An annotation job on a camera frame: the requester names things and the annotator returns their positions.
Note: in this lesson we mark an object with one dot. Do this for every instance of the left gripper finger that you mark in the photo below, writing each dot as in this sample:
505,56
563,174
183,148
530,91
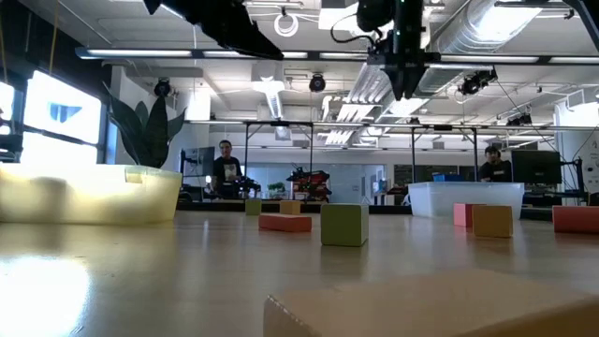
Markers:
224,25

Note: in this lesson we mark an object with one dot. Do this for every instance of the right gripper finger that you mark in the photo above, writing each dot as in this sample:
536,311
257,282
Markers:
406,82

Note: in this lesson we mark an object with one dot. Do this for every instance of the red wooden cube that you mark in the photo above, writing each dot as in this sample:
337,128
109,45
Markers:
462,215

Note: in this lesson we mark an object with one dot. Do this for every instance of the green rectangular wooden block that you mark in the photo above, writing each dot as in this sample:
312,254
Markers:
344,224

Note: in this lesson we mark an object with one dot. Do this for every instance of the orange wooden cube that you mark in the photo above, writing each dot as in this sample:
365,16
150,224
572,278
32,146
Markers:
492,221
290,207

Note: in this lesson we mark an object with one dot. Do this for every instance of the green wooden cube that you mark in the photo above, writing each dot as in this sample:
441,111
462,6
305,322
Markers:
253,207

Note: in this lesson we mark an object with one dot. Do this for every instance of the red rectangular wooden block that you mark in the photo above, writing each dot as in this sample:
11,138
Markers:
575,219
285,223

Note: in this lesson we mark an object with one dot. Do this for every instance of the orange rectangular wooden block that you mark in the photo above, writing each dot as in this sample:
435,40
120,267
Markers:
421,309

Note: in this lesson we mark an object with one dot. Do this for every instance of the black ceiling spotlight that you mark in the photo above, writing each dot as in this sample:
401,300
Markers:
477,83

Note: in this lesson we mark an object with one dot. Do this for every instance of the white ceiling light panel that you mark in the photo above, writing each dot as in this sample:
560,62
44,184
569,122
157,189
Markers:
339,16

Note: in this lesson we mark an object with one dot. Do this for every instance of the black overhead light bar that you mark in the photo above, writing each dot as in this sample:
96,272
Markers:
313,55

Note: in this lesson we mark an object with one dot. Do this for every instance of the blue box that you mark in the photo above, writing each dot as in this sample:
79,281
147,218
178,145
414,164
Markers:
447,178

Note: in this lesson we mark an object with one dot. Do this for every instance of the clear plastic bin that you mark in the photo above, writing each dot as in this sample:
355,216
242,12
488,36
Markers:
440,199

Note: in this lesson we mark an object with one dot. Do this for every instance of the person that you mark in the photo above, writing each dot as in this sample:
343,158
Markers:
496,171
228,171

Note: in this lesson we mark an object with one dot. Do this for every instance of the green snake plant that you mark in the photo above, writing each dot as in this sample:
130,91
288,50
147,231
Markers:
150,136

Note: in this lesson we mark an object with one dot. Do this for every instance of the black computer monitor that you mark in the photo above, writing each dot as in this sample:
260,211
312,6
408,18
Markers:
536,167
199,161

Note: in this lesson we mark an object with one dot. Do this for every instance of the red background machine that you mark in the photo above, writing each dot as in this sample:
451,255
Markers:
311,183

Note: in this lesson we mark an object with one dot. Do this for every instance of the small green background plant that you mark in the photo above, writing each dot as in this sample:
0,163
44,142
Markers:
276,188

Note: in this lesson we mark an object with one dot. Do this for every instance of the yellow translucent plastic bin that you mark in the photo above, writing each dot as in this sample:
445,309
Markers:
93,201

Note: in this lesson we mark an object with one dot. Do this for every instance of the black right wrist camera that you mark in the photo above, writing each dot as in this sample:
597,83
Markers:
374,14

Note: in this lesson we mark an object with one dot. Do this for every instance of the silver ceiling duct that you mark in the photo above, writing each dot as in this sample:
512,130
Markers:
468,33

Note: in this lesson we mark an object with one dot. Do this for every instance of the black ceiling camera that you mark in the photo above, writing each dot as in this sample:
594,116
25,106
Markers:
317,83
162,88

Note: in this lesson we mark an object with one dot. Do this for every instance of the black background rig frame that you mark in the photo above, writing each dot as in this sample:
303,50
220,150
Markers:
246,154
475,154

